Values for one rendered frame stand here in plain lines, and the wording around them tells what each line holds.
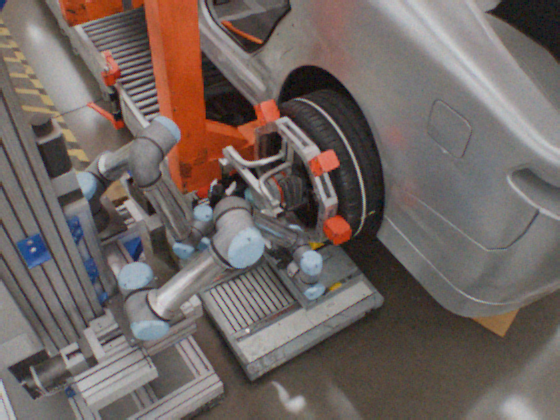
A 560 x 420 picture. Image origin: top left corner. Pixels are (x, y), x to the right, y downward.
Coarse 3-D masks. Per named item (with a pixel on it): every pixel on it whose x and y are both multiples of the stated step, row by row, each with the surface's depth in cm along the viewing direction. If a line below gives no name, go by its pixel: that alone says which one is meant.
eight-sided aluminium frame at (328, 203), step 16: (256, 128) 236; (272, 128) 222; (288, 128) 220; (256, 144) 243; (304, 144) 213; (256, 160) 252; (304, 160) 209; (320, 176) 212; (320, 192) 209; (320, 208) 213; (336, 208) 215; (288, 224) 248; (320, 224) 220; (320, 240) 225
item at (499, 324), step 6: (510, 312) 291; (516, 312) 291; (474, 318) 287; (480, 318) 288; (486, 318) 288; (492, 318) 288; (498, 318) 288; (504, 318) 288; (510, 318) 289; (486, 324) 285; (492, 324) 285; (498, 324) 286; (504, 324) 286; (492, 330) 283; (498, 330) 283; (504, 330) 283
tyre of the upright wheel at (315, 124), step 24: (312, 96) 225; (336, 96) 222; (312, 120) 211; (336, 120) 212; (360, 120) 214; (336, 144) 207; (360, 144) 210; (336, 168) 207; (360, 168) 209; (360, 192) 211; (360, 216) 218
